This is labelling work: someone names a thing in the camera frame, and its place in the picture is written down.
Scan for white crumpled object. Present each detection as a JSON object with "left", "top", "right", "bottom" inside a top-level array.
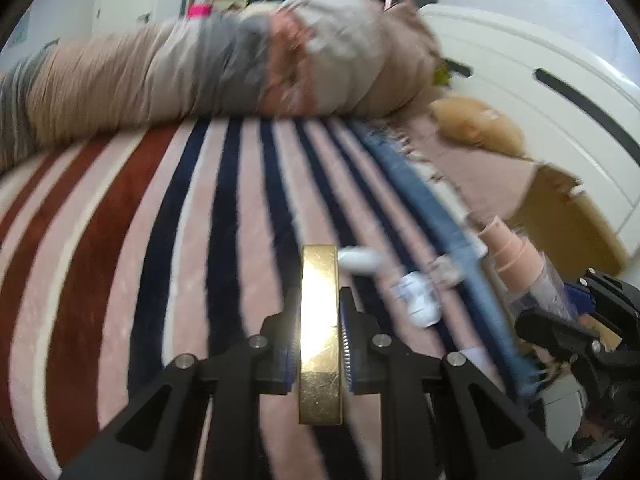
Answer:
[{"left": 391, "top": 271, "right": 444, "bottom": 329}]

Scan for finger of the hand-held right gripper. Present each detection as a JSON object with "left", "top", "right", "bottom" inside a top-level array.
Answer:
[{"left": 515, "top": 309, "right": 608, "bottom": 367}]

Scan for tan plush toy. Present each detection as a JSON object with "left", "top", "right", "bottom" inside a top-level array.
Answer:
[{"left": 430, "top": 96, "right": 537, "bottom": 162}]

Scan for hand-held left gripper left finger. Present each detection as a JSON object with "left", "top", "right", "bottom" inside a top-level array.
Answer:
[{"left": 60, "top": 287, "right": 301, "bottom": 480}]

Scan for blue fringed cloth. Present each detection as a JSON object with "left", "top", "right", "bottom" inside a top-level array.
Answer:
[{"left": 350, "top": 121, "right": 547, "bottom": 407}]

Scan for clear plastic sleeve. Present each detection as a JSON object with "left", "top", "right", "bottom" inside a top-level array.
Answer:
[{"left": 505, "top": 254, "right": 578, "bottom": 322}]

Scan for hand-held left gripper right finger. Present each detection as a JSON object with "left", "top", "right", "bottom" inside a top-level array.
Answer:
[{"left": 339, "top": 285, "right": 583, "bottom": 480}]

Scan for stack of pink cups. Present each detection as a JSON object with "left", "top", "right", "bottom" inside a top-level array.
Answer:
[{"left": 476, "top": 215, "right": 547, "bottom": 295}]

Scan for white plastic bottle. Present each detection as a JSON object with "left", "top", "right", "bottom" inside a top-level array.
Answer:
[{"left": 337, "top": 246, "right": 387, "bottom": 277}]

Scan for white cabinet with black handles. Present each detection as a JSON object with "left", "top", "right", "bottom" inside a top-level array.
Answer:
[{"left": 416, "top": 0, "right": 640, "bottom": 258}]

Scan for cardboard box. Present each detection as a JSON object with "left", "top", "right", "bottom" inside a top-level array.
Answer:
[{"left": 504, "top": 162, "right": 632, "bottom": 282}]

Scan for gold rectangular box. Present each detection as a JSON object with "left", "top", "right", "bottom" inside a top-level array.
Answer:
[{"left": 298, "top": 245, "right": 346, "bottom": 426}]

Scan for beige grey rolled duvet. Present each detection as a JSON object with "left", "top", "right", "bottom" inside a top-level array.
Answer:
[{"left": 0, "top": 0, "right": 442, "bottom": 173}]

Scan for pink red navy striped blanket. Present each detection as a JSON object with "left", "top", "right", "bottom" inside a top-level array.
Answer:
[{"left": 0, "top": 116, "right": 506, "bottom": 480}]

